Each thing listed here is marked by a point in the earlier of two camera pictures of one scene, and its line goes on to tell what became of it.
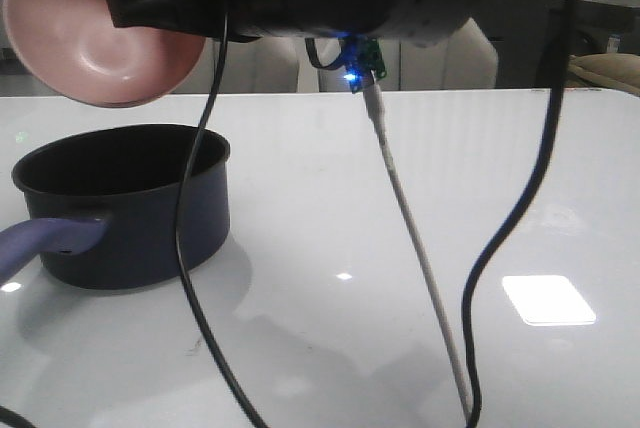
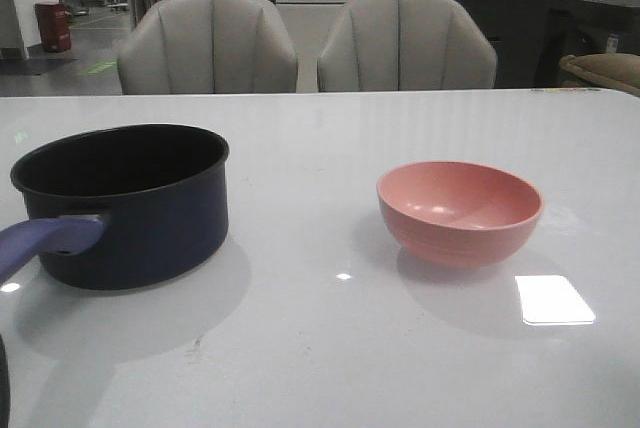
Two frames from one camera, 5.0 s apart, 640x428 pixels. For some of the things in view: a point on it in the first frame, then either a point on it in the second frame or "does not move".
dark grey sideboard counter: [525, 18] does not move
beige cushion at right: [618, 71] does not move
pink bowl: [60, 25] -> [457, 214]
